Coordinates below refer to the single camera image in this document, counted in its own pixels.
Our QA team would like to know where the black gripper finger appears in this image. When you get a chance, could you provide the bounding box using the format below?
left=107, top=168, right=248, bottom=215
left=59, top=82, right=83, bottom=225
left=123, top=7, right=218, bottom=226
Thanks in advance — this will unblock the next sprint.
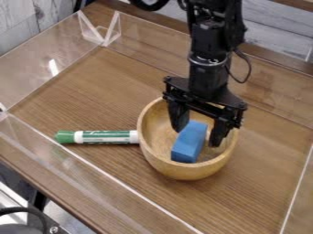
left=209, top=117, right=229, bottom=147
left=169, top=101, right=190, bottom=133

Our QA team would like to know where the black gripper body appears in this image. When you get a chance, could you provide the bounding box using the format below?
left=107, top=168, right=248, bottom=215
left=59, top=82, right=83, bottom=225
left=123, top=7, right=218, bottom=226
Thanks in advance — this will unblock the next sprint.
left=164, top=56, right=248, bottom=129

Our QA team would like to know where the blue rectangular block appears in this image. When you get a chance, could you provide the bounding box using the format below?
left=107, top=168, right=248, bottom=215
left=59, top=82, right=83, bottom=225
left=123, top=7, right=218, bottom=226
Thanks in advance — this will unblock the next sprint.
left=172, top=121, right=208, bottom=164

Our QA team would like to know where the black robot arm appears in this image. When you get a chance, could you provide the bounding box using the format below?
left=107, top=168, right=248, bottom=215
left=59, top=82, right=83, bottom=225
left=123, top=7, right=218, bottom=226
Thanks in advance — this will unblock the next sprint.
left=164, top=0, right=248, bottom=147

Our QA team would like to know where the brown wooden bowl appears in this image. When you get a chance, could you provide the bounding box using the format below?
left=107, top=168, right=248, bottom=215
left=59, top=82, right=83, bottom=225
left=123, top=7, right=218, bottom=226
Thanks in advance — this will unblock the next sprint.
left=137, top=98, right=238, bottom=181

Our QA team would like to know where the green and white marker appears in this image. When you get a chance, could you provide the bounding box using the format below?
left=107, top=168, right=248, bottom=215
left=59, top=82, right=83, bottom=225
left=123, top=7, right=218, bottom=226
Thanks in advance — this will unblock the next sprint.
left=55, top=130, right=139, bottom=144

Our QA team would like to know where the clear acrylic corner bracket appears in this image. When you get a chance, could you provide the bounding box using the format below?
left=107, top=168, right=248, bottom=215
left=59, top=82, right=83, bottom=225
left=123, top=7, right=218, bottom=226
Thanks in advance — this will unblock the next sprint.
left=78, top=11, right=121, bottom=48

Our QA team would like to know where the black metal base bracket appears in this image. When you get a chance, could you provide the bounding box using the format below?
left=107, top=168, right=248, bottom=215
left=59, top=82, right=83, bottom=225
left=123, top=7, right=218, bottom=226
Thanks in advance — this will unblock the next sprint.
left=39, top=214, right=71, bottom=234

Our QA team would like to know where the black cable lower left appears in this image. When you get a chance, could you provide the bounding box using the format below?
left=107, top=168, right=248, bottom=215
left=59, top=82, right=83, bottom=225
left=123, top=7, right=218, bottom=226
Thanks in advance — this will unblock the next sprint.
left=0, top=206, right=45, bottom=234

